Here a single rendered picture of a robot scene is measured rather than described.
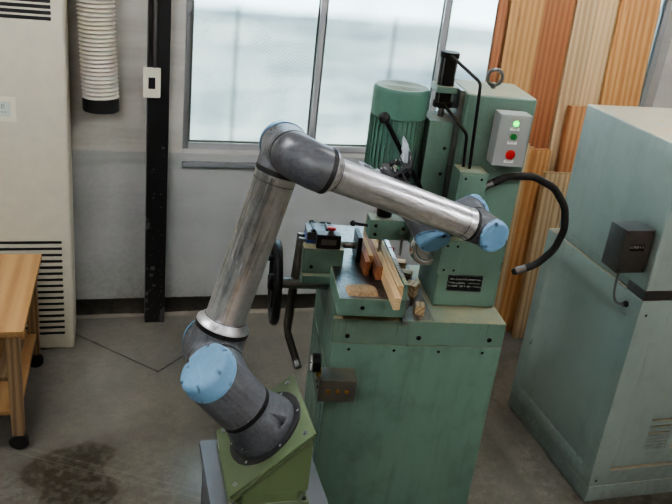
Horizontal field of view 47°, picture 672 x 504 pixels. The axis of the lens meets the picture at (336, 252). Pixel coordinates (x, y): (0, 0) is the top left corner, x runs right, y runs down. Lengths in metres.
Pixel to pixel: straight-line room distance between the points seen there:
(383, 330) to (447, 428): 0.47
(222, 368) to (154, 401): 1.51
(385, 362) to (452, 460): 0.50
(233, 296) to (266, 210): 0.25
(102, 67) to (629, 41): 2.53
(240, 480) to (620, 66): 2.97
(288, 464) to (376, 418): 0.72
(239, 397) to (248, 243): 0.39
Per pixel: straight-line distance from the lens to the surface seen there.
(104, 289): 4.02
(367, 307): 2.42
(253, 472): 2.07
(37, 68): 3.36
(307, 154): 1.86
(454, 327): 2.58
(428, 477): 2.92
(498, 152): 2.43
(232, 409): 2.00
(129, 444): 3.23
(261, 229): 2.01
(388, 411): 2.70
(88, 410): 3.42
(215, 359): 1.99
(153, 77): 3.56
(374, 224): 2.56
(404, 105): 2.40
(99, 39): 3.45
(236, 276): 2.05
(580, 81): 4.17
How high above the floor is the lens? 1.98
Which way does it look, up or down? 24 degrees down
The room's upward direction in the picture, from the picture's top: 7 degrees clockwise
